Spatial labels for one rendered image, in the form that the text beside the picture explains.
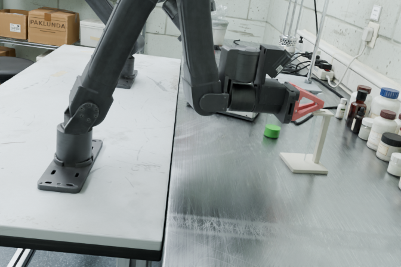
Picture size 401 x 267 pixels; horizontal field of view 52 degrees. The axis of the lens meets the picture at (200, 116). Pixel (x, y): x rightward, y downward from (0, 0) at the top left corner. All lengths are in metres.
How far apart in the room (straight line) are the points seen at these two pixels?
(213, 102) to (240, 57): 0.10
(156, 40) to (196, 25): 2.89
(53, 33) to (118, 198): 2.69
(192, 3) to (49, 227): 0.42
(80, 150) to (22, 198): 0.13
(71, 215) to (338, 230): 0.42
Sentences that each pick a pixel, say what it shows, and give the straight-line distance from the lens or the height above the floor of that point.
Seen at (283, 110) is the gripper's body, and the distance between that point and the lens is 0.82.
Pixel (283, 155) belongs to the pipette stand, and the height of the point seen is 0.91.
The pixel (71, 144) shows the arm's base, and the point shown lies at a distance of 0.76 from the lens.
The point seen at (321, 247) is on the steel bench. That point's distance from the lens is 0.69.
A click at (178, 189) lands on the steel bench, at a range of 0.75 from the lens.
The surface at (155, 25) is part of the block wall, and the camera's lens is 3.59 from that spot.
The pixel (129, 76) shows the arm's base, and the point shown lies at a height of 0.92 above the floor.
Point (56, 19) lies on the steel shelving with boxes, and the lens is 3.30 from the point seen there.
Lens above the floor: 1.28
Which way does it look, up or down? 20 degrees down
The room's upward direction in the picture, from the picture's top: 8 degrees clockwise
